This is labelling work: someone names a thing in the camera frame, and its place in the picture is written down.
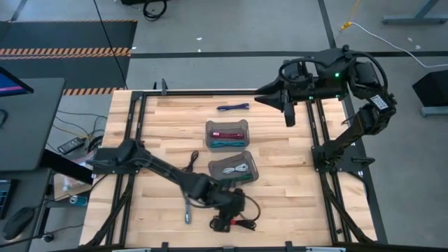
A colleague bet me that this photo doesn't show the red USB-C cable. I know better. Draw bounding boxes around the red USB-C cable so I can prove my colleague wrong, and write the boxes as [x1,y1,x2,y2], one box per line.
[209,131,246,140]

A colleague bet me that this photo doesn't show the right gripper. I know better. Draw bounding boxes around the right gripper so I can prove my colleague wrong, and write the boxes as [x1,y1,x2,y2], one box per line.
[254,61,318,127]

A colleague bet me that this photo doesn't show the blue USB-C cable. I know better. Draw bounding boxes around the blue USB-C cable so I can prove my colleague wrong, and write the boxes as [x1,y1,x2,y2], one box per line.
[216,102,251,112]

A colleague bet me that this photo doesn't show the white USB-C cable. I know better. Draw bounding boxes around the white USB-C cable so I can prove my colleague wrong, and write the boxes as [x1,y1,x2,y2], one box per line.
[222,163,250,175]

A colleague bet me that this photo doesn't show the black aluminium table frame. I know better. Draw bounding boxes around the black aluminium table frame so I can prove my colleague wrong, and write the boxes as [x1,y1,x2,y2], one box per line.
[83,78,389,252]

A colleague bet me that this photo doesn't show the monitor with blue screen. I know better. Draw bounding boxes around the monitor with blue screen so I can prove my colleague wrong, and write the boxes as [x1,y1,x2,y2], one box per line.
[0,66,35,98]

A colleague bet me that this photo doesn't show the black box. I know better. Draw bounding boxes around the black box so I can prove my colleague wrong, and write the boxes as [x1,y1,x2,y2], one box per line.
[412,69,448,108]

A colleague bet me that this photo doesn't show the black floor equipment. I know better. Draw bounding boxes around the black floor equipment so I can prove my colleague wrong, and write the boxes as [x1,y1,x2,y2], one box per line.
[120,0,169,6]

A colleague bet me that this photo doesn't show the black cable with red strap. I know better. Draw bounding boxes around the black cable with red strap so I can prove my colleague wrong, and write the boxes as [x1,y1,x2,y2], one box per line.
[209,194,262,232]

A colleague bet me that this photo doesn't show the teal USB-C cable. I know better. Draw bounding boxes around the teal USB-C cable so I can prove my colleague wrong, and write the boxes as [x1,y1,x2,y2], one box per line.
[209,139,246,148]

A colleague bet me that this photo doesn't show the green braided USB-C cable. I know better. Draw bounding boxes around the green braided USB-C cable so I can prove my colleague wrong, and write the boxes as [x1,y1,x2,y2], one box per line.
[220,173,253,185]

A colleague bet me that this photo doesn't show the black white braided cable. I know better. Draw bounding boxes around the black white braided cable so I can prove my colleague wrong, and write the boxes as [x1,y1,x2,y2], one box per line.
[183,191,193,225]

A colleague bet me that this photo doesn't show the dark grey desk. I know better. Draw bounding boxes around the dark grey desk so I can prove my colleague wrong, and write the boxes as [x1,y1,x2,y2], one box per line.
[0,167,54,252]

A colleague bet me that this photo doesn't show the black computer mouse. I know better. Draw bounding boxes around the black computer mouse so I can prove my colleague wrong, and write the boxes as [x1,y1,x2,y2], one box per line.
[2,206,36,242]

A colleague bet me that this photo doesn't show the thin dark brown cable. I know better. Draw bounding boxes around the thin dark brown cable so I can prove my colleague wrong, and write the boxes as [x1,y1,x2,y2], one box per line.
[181,150,200,173]

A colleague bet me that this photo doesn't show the black hazard striped floor mat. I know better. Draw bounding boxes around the black hazard striped floor mat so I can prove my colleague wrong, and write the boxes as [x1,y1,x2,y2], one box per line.
[0,19,139,97]

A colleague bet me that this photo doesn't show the tan cardboard box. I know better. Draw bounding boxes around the tan cardboard box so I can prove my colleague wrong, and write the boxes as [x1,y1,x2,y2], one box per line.
[52,173,94,202]

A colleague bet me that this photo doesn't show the grey stand foot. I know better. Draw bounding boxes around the grey stand foot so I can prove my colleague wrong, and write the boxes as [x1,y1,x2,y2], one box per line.
[419,104,448,118]

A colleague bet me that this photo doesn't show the small teal object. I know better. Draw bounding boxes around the small teal object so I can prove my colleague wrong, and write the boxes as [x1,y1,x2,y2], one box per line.
[69,195,88,207]

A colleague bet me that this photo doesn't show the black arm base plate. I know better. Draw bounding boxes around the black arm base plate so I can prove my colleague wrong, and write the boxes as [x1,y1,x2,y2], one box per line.
[311,143,376,173]
[91,146,141,176]

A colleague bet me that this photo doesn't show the yellow floor cable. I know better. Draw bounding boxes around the yellow floor cable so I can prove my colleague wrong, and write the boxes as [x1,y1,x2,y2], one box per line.
[338,0,361,32]

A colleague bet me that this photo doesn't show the coiled black cable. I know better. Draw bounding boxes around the coiled black cable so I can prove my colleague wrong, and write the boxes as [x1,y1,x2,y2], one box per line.
[142,0,168,22]

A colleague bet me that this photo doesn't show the white floor cable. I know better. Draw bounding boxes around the white floor cable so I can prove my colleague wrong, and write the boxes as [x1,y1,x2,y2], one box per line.
[349,21,448,69]

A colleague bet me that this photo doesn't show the grey table leg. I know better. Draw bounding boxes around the grey table leg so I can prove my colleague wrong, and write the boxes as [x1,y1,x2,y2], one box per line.
[381,0,448,25]

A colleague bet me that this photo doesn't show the thin black adapter cable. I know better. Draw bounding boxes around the thin black adapter cable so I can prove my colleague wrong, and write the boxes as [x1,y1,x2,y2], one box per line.
[55,110,108,152]

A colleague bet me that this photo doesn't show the smoky translucent plastic bin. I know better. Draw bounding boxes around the smoky translucent plastic bin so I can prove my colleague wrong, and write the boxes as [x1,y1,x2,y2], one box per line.
[204,118,251,153]
[207,150,260,188]

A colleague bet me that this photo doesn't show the long black floor cable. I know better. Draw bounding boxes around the long black floor cable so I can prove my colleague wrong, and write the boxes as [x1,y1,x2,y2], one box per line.
[92,0,128,90]

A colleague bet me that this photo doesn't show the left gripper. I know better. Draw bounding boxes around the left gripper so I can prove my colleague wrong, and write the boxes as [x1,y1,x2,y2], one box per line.
[209,188,246,233]

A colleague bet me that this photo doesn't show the black keyboard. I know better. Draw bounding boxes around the black keyboard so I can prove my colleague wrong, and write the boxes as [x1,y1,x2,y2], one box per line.
[0,178,18,220]

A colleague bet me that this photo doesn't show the black desk crossbeam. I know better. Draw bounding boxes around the black desk crossbeam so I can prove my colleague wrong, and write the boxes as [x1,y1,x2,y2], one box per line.
[40,149,95,186]

